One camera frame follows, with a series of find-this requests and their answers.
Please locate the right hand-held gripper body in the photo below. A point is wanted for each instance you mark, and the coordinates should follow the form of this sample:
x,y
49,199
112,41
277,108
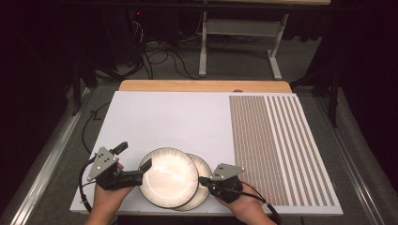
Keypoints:
x,y
226,171

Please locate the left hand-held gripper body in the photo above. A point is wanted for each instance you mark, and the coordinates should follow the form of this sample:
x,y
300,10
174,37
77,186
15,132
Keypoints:
x,y
101,164

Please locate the white plate with grey rim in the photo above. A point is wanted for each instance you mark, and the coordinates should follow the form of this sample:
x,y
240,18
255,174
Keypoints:
x,y
202,167
169,184

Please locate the person's left hand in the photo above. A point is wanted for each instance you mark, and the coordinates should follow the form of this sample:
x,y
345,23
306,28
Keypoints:
x,y
108,200

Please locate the person's right hand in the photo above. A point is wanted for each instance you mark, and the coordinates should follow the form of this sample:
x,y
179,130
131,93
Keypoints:
x,y
250,204

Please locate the striped brown placemat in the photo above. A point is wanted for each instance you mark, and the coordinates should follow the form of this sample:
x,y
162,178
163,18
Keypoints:
x,y
266,140

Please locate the white board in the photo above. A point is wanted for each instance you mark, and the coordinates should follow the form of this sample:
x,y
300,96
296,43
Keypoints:
x,y
172,118

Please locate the black metal stand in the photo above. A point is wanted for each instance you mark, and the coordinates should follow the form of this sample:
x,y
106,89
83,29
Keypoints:
x,y
76,90
334,100

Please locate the wooden table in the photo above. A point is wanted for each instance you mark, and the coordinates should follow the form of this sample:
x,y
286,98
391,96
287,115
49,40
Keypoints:
x,y
203,86

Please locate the aluminium floor rail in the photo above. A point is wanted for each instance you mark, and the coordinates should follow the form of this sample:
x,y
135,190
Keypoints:
x,y
350,162
47,168

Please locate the white metal desk frame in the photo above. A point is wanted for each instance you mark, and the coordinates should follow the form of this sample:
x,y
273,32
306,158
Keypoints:
x,y
241,27

